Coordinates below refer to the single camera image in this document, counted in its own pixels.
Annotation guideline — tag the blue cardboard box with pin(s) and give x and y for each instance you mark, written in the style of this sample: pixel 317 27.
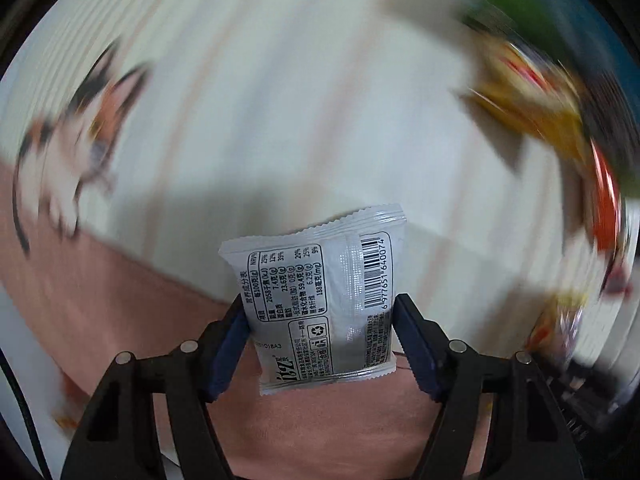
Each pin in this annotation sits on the blue cardboard box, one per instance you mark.
pixel 575 34

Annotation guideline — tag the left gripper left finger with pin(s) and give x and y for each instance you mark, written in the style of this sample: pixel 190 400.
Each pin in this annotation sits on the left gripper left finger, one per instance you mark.
pixel 117 436

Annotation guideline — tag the panda mushroom snack bag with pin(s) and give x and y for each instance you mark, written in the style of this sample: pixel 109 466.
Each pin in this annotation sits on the panda mushroom snack bag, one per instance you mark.
pixel 554 335

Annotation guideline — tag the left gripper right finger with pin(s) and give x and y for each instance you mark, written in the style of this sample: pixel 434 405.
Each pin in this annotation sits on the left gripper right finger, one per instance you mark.
pixel 504 405

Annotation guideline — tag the small white snack packet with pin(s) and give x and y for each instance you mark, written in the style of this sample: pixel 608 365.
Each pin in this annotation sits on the small white snack packet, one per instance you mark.
pixel 319 301

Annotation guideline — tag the small red snack packet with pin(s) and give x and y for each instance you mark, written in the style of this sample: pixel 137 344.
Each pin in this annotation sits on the small red snack packet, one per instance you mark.
pixel 605 203

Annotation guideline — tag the striped cat table mat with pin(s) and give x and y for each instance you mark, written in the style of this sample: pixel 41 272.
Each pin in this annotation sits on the striped cat table mat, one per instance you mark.
pixel 137 136

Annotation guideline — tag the yellow triangular snack bag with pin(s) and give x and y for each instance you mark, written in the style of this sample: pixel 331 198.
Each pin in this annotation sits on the yellow triangular snack bag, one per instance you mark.
pixel 529 93

